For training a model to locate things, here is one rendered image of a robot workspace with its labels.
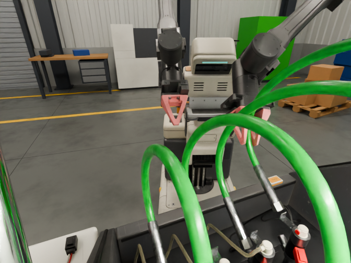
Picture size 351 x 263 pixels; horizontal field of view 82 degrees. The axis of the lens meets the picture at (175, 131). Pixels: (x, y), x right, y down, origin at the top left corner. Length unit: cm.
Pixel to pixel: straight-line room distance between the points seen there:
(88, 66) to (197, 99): 431
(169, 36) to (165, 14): 18
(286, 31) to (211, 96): 59
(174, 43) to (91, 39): 600
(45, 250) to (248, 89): 58
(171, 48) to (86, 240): 49
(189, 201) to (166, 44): 41
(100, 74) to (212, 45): 435
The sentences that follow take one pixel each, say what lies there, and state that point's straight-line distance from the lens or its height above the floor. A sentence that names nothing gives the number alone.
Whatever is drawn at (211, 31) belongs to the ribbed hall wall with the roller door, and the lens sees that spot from 710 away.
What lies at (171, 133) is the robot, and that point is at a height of 74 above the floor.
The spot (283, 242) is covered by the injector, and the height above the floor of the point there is 105.
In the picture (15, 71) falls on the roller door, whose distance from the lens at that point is 692.
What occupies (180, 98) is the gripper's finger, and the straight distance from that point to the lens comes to 51.
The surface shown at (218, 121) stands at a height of 132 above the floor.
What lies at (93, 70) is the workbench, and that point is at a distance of 522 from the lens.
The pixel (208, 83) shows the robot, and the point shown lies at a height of 117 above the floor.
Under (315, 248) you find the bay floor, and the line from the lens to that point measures 82.
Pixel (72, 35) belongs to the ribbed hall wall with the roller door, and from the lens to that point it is 653.
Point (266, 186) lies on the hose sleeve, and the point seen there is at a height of 114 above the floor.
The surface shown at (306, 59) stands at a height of 138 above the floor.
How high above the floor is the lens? 142
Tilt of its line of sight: 27 degrees down
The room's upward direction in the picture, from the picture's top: straight up
